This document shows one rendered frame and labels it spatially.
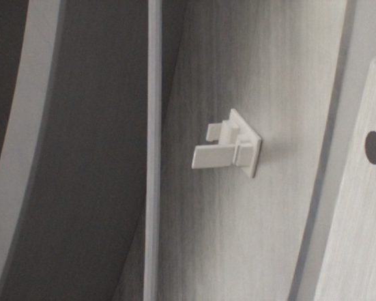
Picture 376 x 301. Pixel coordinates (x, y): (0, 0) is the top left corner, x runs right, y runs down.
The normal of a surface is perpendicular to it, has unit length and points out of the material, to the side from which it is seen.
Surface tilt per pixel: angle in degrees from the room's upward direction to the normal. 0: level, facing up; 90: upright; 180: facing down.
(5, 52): 64
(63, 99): 117
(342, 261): 90
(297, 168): 90
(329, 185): 90
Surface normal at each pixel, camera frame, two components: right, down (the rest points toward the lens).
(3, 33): 0.40, -0.33
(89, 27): 0.42, 0.47
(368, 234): -0.89, 0.06
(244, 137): 0.17, -0.87
